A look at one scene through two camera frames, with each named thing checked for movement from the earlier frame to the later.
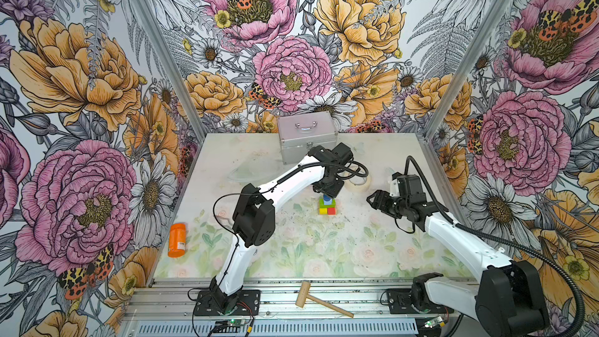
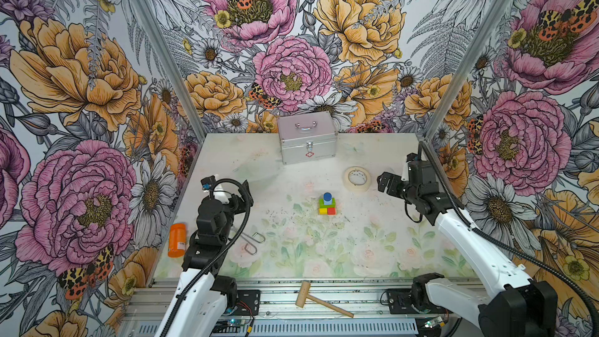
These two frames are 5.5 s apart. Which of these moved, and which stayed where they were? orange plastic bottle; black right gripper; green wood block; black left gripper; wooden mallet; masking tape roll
Moved: black left gripper; black right gripper
Stayed: green wood block; wooden mallet; masking tape roll; orange plastic bottle
